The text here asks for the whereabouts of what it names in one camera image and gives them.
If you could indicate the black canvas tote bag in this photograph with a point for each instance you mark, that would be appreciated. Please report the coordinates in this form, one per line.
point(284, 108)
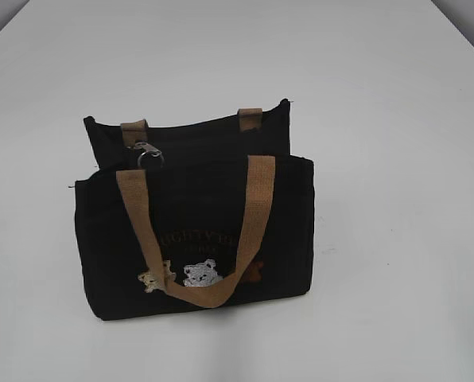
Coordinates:
point(180, 219)

